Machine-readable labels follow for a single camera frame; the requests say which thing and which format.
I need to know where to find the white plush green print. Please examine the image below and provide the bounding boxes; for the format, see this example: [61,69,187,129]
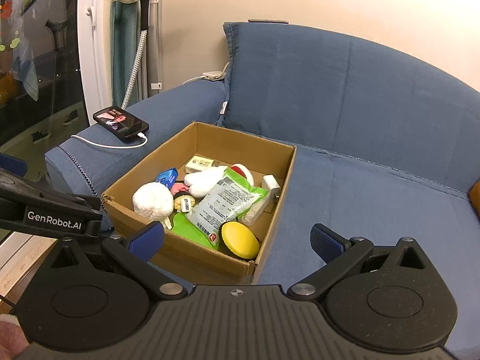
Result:
[133,182,173,230]

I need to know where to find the pink hat doll keychain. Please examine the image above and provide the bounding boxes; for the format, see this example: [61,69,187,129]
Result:
[170,182,196,214]

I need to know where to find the blue tissue pack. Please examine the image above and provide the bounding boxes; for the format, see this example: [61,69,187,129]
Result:
[154,167,178,189]

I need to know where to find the white USB charger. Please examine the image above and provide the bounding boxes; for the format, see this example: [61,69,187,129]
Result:
[261,175,281,202]

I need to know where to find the white kitty plush red dress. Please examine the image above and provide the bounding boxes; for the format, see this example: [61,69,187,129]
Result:
[184,164,255,198]

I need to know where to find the clear plastic case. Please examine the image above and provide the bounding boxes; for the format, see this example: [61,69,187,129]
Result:
[238,193,272,226]

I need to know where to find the yellow round sponge puff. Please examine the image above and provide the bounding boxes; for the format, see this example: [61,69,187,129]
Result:
[220,221,260,260]

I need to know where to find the small white gold box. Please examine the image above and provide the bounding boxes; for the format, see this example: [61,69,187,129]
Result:
[185,155,224,174]

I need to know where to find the green snack packet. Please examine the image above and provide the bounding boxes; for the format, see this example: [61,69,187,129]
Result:
[172,166,268,250]

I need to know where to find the blue fabric sofa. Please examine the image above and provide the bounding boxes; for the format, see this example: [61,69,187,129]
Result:
[46,23,479,359]

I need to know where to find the black smartphone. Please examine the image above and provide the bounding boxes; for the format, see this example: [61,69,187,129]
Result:
[93,106,149,143]

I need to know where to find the orange cushion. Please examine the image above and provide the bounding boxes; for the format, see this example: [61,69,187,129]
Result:
[468,181,480,216]

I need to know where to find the white sofa label tag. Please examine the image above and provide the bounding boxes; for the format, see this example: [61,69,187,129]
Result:
[220,101,229,116]

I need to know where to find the white power strip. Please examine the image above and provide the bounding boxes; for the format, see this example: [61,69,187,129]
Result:
[183,63,230,85]

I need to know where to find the teal curtain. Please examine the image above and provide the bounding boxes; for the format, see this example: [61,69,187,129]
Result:
[111,0,143,107]

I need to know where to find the white charging cable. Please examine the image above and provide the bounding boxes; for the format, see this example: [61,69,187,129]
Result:
[70,131,149,151]

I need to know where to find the white window frame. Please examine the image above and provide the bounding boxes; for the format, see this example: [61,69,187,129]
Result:
[77,0,112,125]

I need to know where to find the garment steamer hose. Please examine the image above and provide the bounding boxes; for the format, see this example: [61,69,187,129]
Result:
[119,0,156,111]

